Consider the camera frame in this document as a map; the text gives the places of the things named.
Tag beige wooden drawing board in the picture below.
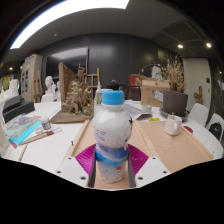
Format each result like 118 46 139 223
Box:
61 119 149 191
133 119 214 174

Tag brown cardboard box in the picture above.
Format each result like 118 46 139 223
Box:
140 78 171 108

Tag red box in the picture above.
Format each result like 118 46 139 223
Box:
128 73 143 88

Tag white plaster figure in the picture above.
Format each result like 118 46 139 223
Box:
44 75 58 98

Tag small glass jar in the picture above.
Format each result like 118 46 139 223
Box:
40 117 52 131

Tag black storage boxes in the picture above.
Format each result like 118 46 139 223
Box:
2 94 36 124

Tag black wall screen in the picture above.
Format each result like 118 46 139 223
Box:
45 46 90 79

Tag colourful painted canvas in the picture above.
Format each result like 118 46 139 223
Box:
3 113 44 149

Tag wooden paintbrushes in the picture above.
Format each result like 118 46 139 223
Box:
19 126 63 146

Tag white ceramic mug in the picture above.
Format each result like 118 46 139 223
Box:
163 114 183 137

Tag brown wooden figure statue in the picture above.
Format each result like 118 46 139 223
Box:
193 85 204 105

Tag small green-labelled bottle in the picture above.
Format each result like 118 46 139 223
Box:
94 81 104 108

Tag long ceiling light strip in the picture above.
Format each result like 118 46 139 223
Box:
9 0 130 50

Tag brown carved wooden sculpture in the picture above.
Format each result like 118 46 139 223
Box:
49 61 95 125

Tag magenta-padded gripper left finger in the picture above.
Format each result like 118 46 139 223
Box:
54 143 98 189

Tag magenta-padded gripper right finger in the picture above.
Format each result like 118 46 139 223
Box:
127 143 172 188

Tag blue-capped plastic drink bottle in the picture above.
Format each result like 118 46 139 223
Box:
91 89 133 184

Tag dry plant in grey pot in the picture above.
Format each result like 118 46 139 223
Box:
162 54 189 118

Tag white cabinet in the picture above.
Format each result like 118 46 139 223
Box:
20 54 44 103

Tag white plastic chair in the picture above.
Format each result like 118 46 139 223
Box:
188 102 210 128
205 113 224 143

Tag wooden easel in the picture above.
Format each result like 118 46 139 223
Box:
84 67 101 90

